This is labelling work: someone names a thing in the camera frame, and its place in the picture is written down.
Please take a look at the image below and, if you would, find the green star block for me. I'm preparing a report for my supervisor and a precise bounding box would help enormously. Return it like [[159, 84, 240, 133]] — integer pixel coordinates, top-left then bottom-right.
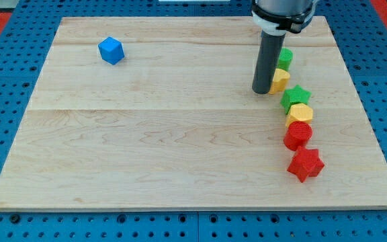
[[280, 85, 311, 114]]

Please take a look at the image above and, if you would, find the red cylinder block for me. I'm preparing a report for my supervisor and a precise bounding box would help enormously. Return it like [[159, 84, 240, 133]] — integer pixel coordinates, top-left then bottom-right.
[[284, 121, 313, 151]]

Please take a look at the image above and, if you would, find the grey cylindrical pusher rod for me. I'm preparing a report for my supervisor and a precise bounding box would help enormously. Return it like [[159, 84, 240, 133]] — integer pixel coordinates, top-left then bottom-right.
[[252, 32, 285, 94]]

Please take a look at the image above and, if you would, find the wooden board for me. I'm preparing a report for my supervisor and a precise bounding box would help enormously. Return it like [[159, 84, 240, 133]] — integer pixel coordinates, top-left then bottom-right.
[[0, 16, 387, 212]]

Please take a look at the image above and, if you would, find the red star block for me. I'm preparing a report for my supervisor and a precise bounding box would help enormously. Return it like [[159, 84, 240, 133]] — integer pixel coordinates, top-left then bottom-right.
[[287, 147, 325, 183]]

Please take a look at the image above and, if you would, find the yellow heart block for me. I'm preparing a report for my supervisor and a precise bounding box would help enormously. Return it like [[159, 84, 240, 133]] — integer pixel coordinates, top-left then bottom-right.
[[268, 69, 291, 94]]

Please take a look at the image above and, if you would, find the yellow hexagon block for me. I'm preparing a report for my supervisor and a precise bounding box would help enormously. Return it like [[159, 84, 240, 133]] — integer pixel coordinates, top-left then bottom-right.
[[285, 103, 314, 127]]

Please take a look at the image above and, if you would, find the green cylinder block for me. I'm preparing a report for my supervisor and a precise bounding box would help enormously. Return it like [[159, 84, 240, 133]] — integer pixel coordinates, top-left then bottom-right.
[[277, 48, 294, 71]]

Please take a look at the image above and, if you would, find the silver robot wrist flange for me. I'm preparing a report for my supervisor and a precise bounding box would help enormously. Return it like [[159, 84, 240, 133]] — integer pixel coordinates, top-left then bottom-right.
[[251, 0, 316, 35]]

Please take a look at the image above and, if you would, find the blue cube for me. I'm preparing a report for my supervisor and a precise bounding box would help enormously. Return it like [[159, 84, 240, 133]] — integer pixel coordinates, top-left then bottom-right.
[[98, 36, 125, 65]]

